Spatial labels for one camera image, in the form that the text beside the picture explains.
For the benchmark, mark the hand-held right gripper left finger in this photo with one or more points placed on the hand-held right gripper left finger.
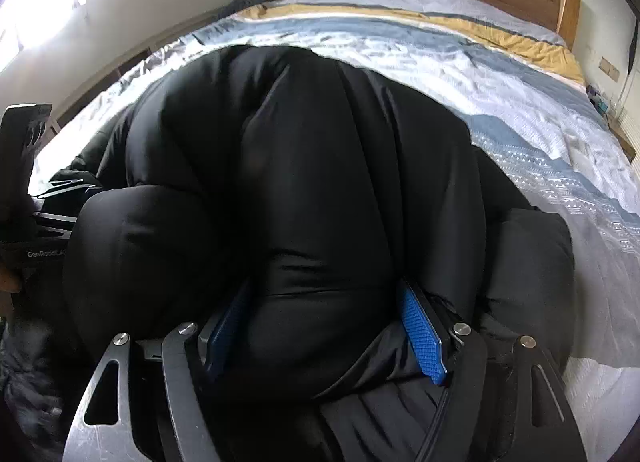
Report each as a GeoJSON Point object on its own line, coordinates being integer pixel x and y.
{"type": "Point", "coordinates": [227, 327]}

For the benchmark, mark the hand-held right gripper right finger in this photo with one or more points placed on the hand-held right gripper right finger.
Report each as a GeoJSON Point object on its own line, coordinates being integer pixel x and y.
{"type": "Point", "coordinates": [422, 337]}

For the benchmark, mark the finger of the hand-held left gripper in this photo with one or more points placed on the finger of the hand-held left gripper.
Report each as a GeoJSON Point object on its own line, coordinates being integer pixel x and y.
{"type": "Point", "coordinates": [22, 157]}
{"type": "Point", "coordinates": [65, 190]}

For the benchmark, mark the black puffer jacket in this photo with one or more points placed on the black puffer jacket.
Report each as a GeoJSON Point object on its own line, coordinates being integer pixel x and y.
{"type": "Point", "coordinates": [310, 167]}

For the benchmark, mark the low white shelf unit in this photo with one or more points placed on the low white shelf unit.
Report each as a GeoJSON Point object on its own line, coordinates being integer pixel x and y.
{"type": "Point", "coordinates": [130, 67]}

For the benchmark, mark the window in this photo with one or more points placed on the window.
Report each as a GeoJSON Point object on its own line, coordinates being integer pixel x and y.
{"type": "Point", "coordinates": [35, 7]}

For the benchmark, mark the bed with striped duvet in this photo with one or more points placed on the bed with striped duvet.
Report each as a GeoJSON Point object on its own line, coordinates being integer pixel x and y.
{"type": "Point", "coordinates": [500, 92]}

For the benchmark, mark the dark grey cloth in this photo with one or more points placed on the dark grey cloth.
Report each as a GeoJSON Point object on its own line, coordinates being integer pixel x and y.
{"type": "Point", "coordinates": [242, 5]}

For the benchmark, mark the wooden nightstand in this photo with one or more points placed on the wooden nightstand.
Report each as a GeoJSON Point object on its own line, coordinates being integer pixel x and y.
{"type": "Point", "coordinates": [627, 137]}

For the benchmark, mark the small bedside clutter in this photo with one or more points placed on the small bedside clutter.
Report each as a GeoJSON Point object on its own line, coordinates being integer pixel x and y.
{"type": "Point", "coordinates": [602, 100]}

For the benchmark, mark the wall switch plate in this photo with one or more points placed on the wall switch plate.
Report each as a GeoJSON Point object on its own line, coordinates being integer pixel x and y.
{"type": "Point", "coordinates": [609, 68]}

